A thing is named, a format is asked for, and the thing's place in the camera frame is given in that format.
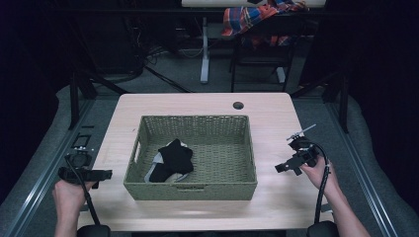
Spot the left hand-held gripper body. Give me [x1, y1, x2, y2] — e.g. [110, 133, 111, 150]
[57, 132, 100, 186]

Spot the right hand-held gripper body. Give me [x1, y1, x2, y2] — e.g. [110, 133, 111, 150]
[286, 123, 321, 170]

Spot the green woven basket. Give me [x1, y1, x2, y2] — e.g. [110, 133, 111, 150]
[123, 115, 258, 201]

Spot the black and grey cloth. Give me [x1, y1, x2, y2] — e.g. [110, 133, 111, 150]
[143, 137, 195, 184]

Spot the person's right hand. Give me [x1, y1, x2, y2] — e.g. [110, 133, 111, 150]
[298, 153, 341, 199]

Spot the person's left hand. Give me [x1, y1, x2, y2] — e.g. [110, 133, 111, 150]
[51, 179, 97, 229]

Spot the black metal stand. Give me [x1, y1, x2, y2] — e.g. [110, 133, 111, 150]
[67, 69, 130, 130]
[290, 71, 350, 134]

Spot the black chair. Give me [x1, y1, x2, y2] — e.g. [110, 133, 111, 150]
[229, 13, 302, 94]

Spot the white desk with grey leg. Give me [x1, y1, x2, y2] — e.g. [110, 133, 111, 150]
[181, 0, 327, 85]

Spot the plaid cloth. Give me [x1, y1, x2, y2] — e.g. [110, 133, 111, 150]
[220, 0, 307, 47]

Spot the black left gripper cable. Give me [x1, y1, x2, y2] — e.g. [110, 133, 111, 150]
[64, 153, 102, 227]

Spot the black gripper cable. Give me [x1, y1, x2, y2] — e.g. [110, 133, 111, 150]
[305, 140, 331, 225]
[64, 153, 102, 227]

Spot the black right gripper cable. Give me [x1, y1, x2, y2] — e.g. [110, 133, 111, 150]
[305, 140, 331, 225]

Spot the grey metal rail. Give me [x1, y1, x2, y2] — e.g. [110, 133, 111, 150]
[324, 101, 400, 237]
[1, 98, 97, 237]

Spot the black cable base block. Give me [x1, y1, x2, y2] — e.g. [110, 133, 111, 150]
[76, 224, 112, 237]
[305, 220, 340, 237]

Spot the bundle of floor cables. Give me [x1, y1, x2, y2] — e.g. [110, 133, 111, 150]
[129, 19, 206, 72]

